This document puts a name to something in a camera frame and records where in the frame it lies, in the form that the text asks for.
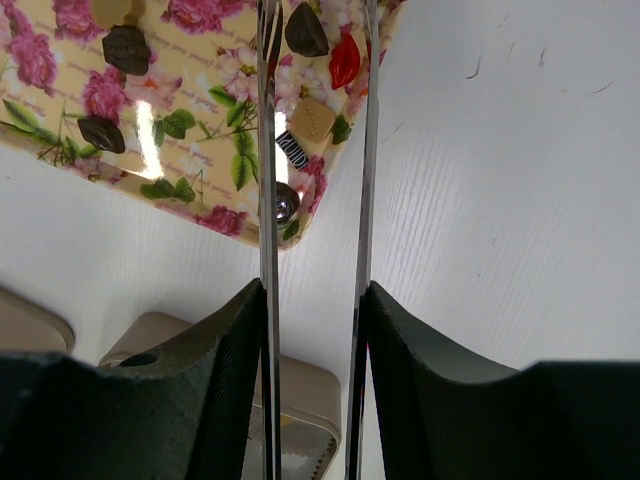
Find beige tin lid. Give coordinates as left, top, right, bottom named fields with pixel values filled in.
left=0, top=289, right=75, bottom=354

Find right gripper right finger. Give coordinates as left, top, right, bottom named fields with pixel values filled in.
left=365, top=284, right=639, bottom=479

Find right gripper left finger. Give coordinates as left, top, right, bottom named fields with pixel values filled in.
left=1, top=280, right=265, bottom=479

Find red lips chocolate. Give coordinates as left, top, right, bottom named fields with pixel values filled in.
left=329, top=33, right=361, bottom=90

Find beige tin box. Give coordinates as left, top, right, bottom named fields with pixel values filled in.
left=99, top=313, right=341, bottom=480

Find floral tray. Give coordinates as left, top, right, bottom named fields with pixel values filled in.
left=0, top=0, right=409, bottom=252

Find striped black white chocolate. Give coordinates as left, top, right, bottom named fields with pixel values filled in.
left=275, top=130, right=310, bottom=170

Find dark round swirl chocolate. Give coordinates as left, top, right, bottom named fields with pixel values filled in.
left=275, top=182, right=300, bottom=225

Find metal tongs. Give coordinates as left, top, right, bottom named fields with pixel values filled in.
left=256, top=1, right=380, bottom=479

